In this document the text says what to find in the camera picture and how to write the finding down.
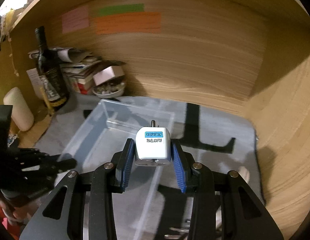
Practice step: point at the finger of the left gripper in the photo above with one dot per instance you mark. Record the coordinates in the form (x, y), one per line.
(64, 165)

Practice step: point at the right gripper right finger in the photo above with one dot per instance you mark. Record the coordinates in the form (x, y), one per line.
(182, 163)

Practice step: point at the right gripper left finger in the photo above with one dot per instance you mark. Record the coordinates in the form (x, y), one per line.
(124, 161)

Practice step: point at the clear plastic storage bin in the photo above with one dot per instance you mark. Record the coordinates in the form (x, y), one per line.
(104, 133)

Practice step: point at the white travel adaptor plug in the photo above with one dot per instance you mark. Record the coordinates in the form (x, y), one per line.
(153, 146)

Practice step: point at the person's hand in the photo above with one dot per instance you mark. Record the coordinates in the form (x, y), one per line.
(13, 215)

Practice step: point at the grey mat with black letters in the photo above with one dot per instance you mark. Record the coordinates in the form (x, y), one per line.
(219, 140)

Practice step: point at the cream cylindrical speaker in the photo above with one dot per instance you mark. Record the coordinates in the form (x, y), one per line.
(21, 113)

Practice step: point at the white bowl of stones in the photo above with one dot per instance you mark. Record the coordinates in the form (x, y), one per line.
(109, 90)

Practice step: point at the beige slim tube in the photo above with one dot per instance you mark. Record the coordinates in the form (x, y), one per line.
(45, 98)

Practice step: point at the dark wine bottle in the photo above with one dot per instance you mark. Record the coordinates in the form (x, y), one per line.
(48, 67)

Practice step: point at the white paper note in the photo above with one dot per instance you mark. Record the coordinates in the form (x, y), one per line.
(35, 81)

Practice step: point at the stack of books and papers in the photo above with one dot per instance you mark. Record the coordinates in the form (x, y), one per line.
(77, 68)

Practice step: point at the orange sticky paper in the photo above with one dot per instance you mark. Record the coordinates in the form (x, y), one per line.
(133, 22)

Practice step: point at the pink sticky paper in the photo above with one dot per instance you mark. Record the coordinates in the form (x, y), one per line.
(75, 19)

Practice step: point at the green sticky paper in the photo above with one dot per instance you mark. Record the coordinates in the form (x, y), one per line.
(121, 9)

